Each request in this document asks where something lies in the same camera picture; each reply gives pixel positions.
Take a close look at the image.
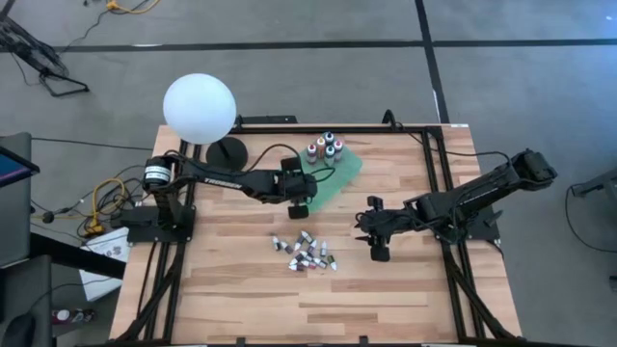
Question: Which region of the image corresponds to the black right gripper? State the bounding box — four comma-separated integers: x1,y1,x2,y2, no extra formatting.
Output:
355,196,411,263

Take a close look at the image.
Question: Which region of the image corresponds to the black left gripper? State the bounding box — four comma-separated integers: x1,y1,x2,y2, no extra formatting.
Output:
274,156,319,221

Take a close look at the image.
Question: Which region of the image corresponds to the translucent green plastic bin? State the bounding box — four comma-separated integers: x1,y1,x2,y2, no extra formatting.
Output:
291,138,363,214

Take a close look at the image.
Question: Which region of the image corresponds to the white globe table lamp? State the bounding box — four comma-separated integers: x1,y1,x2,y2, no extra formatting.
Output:
162,72,250,172

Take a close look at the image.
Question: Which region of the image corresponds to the white cardboard box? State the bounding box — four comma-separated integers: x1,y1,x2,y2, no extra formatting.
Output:
78,226,131,303

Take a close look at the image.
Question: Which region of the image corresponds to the grey stand leg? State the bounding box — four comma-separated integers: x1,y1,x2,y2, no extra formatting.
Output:
571,168,617,199

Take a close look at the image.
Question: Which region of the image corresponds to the grey desk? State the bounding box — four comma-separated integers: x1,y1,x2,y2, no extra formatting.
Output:
0,132,33,269

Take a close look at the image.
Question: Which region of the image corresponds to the dark monitor with blue screen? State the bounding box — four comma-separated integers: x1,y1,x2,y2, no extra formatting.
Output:
0,147,40,189

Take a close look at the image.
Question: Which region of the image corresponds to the black tripod stand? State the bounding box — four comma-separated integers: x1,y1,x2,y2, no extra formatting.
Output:
0,13,91,97

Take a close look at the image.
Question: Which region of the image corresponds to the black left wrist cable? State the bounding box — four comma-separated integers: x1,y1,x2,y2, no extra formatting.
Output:
245,142,337,185

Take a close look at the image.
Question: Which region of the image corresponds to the black aluminium table frame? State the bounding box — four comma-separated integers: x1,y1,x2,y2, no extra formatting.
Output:
113,114,520,347

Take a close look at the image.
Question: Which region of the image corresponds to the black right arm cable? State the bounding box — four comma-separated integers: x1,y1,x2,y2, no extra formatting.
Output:
383,109,513,165

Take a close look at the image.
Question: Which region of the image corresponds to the black floor cable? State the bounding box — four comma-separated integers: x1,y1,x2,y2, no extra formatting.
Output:
564,185,617,254

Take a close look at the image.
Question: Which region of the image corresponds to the yellow floor cable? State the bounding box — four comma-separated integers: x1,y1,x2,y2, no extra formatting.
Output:
105,0,160,14

